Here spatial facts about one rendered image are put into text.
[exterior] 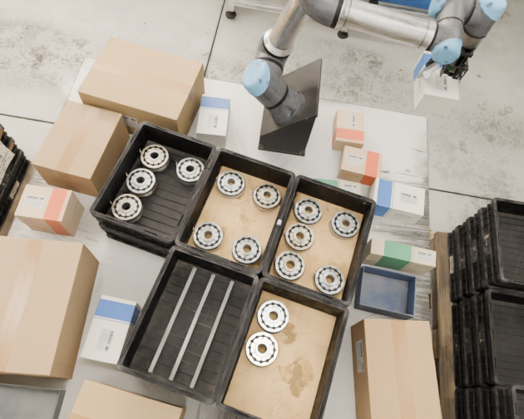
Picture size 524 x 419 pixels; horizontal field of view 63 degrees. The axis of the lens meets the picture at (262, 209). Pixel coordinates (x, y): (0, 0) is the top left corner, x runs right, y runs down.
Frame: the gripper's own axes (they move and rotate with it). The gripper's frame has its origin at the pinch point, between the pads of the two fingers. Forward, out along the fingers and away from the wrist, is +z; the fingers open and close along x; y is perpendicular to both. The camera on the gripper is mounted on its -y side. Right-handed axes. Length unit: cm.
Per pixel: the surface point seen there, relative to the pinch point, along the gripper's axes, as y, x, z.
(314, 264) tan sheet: 66, -32, 28
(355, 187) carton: 28.8, -17.7, 35.3
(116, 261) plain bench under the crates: 74, -103, 41
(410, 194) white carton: 29.2, 3.6, 32.3
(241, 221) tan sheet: 55, -60, 28
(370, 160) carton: 15.6, -12.5, 33.9
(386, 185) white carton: 27.4, -6.2, 32.3
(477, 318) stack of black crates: 63, 51, 73
